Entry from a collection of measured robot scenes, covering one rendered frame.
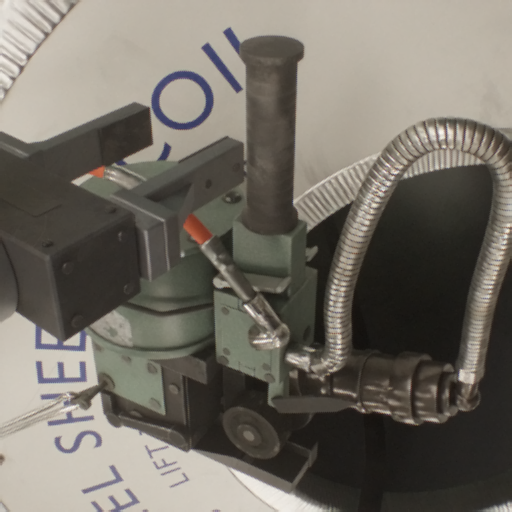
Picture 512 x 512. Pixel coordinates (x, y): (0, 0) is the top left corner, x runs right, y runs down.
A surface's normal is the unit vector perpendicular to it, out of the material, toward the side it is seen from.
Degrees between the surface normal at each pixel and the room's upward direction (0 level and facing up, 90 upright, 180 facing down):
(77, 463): 90
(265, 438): 58
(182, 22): 90
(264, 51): 115
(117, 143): 129
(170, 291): 95
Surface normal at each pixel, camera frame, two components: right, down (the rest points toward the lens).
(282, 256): -0.49, 0.50
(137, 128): 0.77, 0.36
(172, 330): 0.21, 0.56
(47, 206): 0.00, -0.82
